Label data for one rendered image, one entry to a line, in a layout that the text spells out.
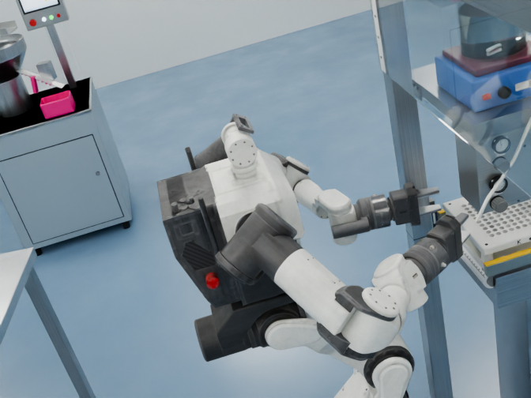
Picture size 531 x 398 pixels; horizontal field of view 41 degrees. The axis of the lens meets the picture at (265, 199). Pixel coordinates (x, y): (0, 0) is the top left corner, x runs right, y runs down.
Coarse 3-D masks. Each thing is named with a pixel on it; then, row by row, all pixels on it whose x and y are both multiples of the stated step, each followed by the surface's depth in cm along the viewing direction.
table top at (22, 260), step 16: (0, 256) 228; (16, 256) 226; (32, 256) 226; (0, 272) 219; (16, 272) 217; (0, 288) 211; (16, 288) 209; (0, 304) 203; (16, 304) 207; (0, 320) 196; (0, 336) 193
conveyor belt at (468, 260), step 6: (462, 246) 186; (468, 252) 183; (462, 258) 185; (468, 258) 182; (468, 264) 182; (474, 264) 179; (474, 270) 179; (480, 270) 176; (480, 276) 176; (486, 276) 174; (486, 282) 175
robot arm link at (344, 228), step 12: (360, 204) 181; (336, 216) 181; (348, 216) 181; (360, 216) 181; (372, 216) 180; (336, 228) 179; (348, 228) 179; (360, 228) 178; (372, 228) 182; (336, 240) 186; (348, 240) 184
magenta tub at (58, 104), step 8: (48, 96) 371; (56, 96) 372; (64, 96) 373; (72, 96) 371; (40, 104) 363; (48, 104) 361; (56, 104) 362; (64, 104) 363; (72, 104) 364; (48, 112) 363; (56, 112) 364; (64, 112) 365
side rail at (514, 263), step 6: (516, 258) 171; (522, 258) 171; (528, 258) 172; (498, 264) 171; (504, 264) 171; (510, 264) 171; (516, 264) 172; (522, 264) 172; (528, 264) 173; (486, 270) 171; (492, 270) 171; (498, 270) 171; (504, 270) 172
